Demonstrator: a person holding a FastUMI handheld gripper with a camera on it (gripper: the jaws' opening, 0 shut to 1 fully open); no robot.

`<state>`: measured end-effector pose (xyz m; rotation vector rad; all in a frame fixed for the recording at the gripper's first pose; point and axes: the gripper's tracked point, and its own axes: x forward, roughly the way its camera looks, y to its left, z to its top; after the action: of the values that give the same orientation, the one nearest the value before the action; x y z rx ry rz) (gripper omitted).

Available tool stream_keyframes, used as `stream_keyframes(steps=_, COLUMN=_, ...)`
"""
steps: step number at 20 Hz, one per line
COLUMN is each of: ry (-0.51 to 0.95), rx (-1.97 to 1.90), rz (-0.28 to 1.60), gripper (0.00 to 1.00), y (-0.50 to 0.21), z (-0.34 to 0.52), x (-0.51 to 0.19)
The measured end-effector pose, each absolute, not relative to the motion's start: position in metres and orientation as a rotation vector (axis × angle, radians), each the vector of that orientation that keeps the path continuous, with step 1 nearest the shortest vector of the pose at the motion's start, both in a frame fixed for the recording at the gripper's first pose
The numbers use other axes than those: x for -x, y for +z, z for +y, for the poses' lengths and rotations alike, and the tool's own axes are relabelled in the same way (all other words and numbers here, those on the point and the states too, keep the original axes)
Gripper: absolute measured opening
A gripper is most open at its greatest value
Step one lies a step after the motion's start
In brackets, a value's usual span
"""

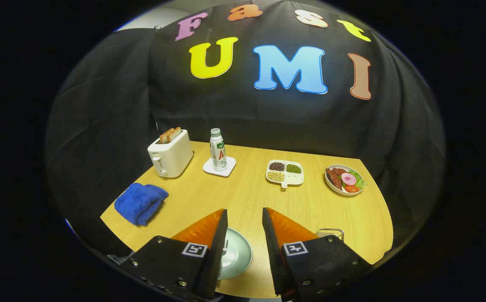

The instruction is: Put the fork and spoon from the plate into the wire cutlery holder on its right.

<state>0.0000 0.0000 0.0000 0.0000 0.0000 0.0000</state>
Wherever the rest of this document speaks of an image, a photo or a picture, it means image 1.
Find green lettuce leaf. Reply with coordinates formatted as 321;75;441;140
348;169;366;190

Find blue folded towel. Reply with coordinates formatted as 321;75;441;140
114;182;169;227

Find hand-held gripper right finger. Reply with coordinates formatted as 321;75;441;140
262;207;373;302

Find metal wire basket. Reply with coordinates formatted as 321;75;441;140
317;228;345;242

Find white divided dish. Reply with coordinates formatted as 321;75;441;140
266;159;305;189

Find white square coaster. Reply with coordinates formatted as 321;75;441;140
203;156;237;177

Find white food plate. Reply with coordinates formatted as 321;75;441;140
324;164;366;196

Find white labelled drink bottle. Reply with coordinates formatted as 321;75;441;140
209;128;227;170

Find mixed floor clutter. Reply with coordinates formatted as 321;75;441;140
105;253;136;266

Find white toaster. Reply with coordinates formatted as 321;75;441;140
147;129;194;179

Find pale green plate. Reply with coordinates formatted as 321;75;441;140
217;227;253;280

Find brown meat pieces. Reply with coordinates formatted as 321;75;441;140
326;167;348;189

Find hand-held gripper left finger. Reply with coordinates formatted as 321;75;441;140
119;208;229;302

